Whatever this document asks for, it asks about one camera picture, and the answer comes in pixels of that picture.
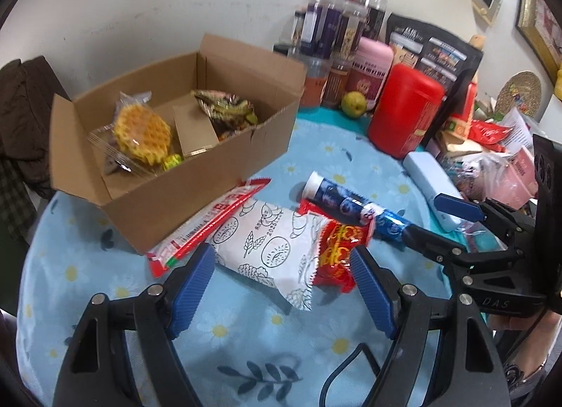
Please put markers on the pink canister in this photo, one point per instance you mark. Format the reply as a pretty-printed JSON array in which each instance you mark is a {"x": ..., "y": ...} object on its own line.
[{"x": 370, "y": 66}]

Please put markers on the round woven wall ornament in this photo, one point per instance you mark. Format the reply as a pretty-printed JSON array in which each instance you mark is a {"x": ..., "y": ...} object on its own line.
[{"x": 522, "y": 91}]

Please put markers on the long red white stick packet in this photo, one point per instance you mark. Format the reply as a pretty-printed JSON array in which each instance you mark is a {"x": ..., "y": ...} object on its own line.
[{"x": 186, "y": 237}]

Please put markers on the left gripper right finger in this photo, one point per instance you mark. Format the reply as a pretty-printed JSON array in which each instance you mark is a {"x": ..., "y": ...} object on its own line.
[{"x": 466, "y": 370}]

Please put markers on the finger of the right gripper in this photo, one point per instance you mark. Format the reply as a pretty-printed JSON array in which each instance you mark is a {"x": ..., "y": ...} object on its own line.
[
  {"x": 502, "y": 220},
  {"x": 436, "y": 248}
]

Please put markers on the small gold cardboard box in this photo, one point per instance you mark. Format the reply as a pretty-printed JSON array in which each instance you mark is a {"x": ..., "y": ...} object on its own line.
[{"x": 194, "y": 129}]

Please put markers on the yellow waffle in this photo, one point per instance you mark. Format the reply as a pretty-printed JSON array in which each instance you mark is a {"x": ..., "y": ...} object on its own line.
[{"x": 136, "y": 141}]

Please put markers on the yellow green lollipop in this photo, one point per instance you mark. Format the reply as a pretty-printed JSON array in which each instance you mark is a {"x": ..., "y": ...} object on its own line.
[{"x": 172, "y": 161}]

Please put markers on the person's right hand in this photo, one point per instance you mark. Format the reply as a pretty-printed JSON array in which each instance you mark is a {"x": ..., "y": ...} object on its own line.
[{"x": 535, "y": 349}]

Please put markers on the yellow green fruit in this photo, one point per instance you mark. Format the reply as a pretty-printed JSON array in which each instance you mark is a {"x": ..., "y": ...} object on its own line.
[{"x": 354, "y": 104}]

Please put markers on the orange filled plastic jar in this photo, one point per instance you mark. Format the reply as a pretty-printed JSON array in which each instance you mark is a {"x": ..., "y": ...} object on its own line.
[{"x": 316, "y": 80}]

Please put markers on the green cereal snack bag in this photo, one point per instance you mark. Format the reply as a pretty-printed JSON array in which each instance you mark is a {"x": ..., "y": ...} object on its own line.
[{"x": 228, "y": 113}]

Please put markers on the white patterned snack bag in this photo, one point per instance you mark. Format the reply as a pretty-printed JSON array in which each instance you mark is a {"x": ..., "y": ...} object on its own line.
[{"x": 274, "y": 246}]

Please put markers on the purple label clear jar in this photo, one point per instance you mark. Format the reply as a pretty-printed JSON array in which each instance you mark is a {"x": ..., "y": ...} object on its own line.
[{"x": 321, "y": 22}]

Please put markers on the red plastic canister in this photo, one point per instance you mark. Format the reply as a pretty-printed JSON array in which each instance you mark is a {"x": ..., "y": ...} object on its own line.
[{"x": 407, "y": 106}]

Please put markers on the black snack pouch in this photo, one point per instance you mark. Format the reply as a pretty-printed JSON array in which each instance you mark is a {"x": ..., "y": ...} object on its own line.
[{"x": 441, "y": 56}]

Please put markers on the red snack packet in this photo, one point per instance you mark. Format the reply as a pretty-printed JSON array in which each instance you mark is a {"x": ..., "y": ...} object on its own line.
[{"x": 336, "y": 243}]

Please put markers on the red foil bag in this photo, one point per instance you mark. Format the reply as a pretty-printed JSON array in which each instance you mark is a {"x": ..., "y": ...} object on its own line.
[{"x": 487, "y": 134}]

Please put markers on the plaid garment on chair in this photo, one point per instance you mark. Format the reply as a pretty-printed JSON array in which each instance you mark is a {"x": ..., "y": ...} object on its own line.
[{"x": 17, "y": 210}]

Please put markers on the gold framed picture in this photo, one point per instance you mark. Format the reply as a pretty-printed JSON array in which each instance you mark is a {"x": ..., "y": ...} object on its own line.
[{"x": 540, "y": 29}]

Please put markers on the blue tablet tube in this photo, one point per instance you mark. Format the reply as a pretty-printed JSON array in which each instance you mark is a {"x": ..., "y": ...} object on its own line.
[{"x": 347, "y": 207}]

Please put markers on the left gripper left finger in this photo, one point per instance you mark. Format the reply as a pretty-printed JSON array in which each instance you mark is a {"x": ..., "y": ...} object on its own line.
[{"x": 97, "y": 370}]

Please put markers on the brown jacket on chair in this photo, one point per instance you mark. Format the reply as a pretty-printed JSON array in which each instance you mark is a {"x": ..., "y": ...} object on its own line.
[{"x": 27, "y": 91}]

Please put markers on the open brown cardboard box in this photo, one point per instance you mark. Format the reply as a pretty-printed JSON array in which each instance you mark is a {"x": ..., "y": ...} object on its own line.
[{"x": 146, "y": 210}]

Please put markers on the blue floral tablecloth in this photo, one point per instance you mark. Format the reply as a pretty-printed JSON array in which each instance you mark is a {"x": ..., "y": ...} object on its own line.
[{"x": 246, "y": 345}]

